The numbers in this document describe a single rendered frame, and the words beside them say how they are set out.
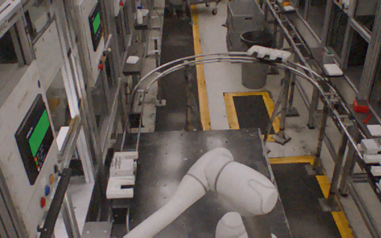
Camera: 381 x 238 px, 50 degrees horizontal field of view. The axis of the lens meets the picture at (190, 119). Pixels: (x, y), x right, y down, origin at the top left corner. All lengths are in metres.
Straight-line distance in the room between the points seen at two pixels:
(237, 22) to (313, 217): 2.89
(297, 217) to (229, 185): 1.98
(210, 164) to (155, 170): 1.24
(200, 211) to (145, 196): 0.36
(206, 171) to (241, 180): 0.14
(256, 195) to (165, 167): 1.38
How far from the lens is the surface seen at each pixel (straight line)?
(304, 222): 3.34
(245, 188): 1.40
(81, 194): 2.27
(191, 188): 1.46
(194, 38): 6.37
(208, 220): 2.36
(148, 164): 2.74
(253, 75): 4.87
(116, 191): 2.28
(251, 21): 5.41
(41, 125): 1.45
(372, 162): 2.65
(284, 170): 3.76
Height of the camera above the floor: 2.42
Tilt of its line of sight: 33 degrees down
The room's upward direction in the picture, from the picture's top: 2 degrees counter-clockwise
